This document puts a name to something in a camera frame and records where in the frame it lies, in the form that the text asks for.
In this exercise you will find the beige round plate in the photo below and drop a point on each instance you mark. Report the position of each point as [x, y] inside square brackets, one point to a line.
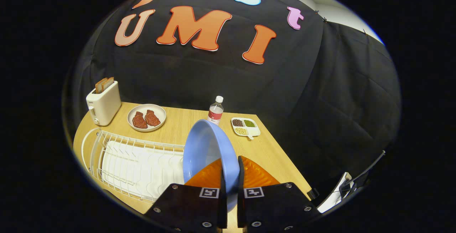
[158, 110]

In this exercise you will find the blue plate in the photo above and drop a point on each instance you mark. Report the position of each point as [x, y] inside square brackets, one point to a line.
[206, 147]

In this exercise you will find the thin black stand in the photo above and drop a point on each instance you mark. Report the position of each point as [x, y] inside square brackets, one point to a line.
[367, 174]

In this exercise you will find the small black clamp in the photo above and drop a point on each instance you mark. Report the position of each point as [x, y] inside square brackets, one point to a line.
[312, 193]

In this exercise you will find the red meat piece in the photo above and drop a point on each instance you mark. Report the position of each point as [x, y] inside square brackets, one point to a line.
[152, 118]
[139, 120]

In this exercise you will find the white toaster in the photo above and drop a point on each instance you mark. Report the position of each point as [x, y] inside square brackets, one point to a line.
[105, 106]

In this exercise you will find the toasted bread slice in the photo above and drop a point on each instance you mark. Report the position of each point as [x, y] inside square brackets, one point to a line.
[100, 85]
[109, 82]

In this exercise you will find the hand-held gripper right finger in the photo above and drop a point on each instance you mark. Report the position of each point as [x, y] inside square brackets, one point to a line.
[274, 208]

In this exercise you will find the white flat panel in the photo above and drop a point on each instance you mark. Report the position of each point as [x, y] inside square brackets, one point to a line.
[333, 199]

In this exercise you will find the clear water bottle red label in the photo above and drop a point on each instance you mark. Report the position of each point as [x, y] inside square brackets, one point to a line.
[215, 113]

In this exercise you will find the white divided dish with beans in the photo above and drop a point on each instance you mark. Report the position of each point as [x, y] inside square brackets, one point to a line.
[254, 130]

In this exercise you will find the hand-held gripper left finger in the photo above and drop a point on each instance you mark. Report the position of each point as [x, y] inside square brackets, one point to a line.
[188, 208]

